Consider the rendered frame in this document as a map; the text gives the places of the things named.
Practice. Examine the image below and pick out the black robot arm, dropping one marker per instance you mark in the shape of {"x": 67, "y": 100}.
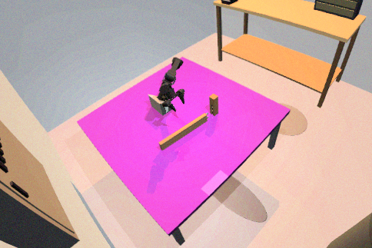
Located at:
{"x": 169, "y": 77}

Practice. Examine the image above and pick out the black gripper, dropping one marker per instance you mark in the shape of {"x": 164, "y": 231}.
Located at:
{"x": 171, "y": 96}

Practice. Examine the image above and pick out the brown wooden post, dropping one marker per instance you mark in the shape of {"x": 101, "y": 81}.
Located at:
{"x": 214, "y": 104}

